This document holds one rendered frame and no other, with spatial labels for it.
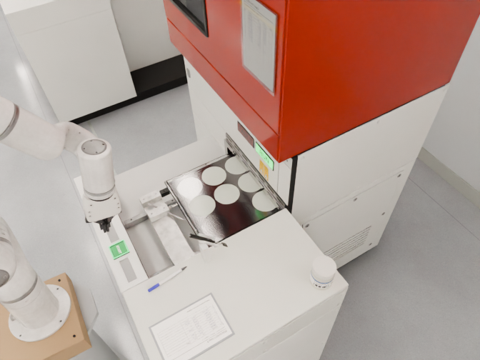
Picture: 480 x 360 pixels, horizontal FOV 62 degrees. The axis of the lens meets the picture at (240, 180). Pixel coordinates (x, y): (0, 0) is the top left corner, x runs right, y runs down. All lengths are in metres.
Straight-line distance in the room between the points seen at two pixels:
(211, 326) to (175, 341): 0.11
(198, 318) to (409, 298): 1.48
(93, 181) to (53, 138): 0.17
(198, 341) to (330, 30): 0.90
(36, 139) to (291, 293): 0.82
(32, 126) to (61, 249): 1.82
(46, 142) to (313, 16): 0.66
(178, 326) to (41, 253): 1.65
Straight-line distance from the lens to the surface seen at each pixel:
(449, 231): 2.80
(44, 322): 1.45
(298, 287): 1.30
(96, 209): 1.21
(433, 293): 2.54
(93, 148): 1.08
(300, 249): 1.37
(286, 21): 0.95
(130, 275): 1.38
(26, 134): 0.98
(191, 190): 1.60
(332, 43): 1.07
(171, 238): 1.51
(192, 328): 1.26
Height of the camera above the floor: 2.14
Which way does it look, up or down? 50 degrees down
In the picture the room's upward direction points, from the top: 3 degrees counter-clockwise
